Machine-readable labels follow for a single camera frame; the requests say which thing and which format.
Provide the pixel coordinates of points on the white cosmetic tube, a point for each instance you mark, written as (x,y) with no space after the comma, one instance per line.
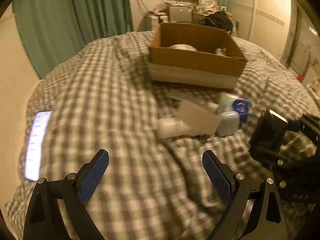
(174,127)

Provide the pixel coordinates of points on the white tape roll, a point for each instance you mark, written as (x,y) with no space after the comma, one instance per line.
(183,47)

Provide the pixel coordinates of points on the brown cardboard box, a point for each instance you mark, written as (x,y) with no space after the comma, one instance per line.
(200,68)

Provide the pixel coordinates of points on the blue white tissue pack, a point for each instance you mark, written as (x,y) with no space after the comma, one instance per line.
(232,103)

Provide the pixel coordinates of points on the white bottle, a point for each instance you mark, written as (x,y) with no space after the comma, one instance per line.
(221,51)

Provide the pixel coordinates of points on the black clothes pile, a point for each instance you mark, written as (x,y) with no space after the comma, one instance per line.
(218,20)

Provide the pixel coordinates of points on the green left curtain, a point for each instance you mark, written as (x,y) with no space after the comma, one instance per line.
(53,31)

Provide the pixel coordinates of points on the white suitcase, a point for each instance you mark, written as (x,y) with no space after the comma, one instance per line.
(152,21)

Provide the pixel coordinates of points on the lit white smartphone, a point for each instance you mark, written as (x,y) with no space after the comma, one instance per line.
(34,146)

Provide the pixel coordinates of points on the white sliding wardrobe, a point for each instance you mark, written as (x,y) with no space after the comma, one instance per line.
(263,22)

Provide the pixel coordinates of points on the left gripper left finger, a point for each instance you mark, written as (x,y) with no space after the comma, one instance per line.
(44,220)

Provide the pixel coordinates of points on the light blue small case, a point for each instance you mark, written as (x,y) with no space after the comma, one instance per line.
(229,124)

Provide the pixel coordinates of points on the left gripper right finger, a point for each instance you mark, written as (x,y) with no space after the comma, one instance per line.
(266,220)

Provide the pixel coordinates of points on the silver mini fridge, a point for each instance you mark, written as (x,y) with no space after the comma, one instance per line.
(180,14)

